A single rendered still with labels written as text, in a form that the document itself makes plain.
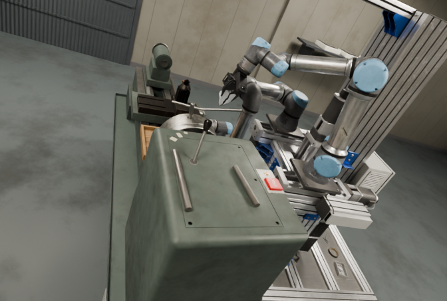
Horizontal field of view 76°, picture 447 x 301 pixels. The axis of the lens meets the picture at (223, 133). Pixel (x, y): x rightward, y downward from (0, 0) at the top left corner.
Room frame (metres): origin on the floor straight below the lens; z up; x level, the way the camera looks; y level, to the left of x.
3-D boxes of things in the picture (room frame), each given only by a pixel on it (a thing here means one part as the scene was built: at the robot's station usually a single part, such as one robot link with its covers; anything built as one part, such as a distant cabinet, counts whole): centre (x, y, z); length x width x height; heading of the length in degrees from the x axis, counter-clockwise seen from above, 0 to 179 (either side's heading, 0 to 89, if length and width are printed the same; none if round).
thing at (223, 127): (1.54, 0.02, 1.08); 0.11 x 0.08 x 0.09; 117
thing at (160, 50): (2.27, 0.73, 1.01); 0.30 x 0.20 x 0.29; 29
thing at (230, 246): (0.88, -0.06, 1.06); 0.59 x 0.48 x 0.39; 29
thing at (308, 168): (1.31, -0.53, 1.21); 0.15 x 0.15 x 0.10
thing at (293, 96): (1.78, -0.36, 1.33); 0.13 x 0.12 x 0.14; 49
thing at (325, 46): (5.02, -1.02, 1.36); 0.36 x 0.34 x 0.09; 110
